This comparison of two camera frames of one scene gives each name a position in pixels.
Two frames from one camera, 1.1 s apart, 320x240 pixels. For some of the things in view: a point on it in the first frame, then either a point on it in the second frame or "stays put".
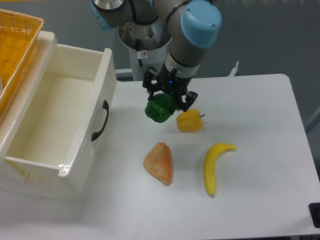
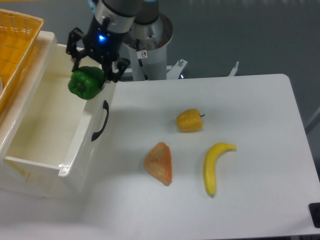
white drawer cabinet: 41,135 stays put
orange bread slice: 158,162 stays put
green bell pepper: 160,107 → 86,82
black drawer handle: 105,106 stays put
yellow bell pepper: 190,121 stays put
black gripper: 172,83 → 102,43
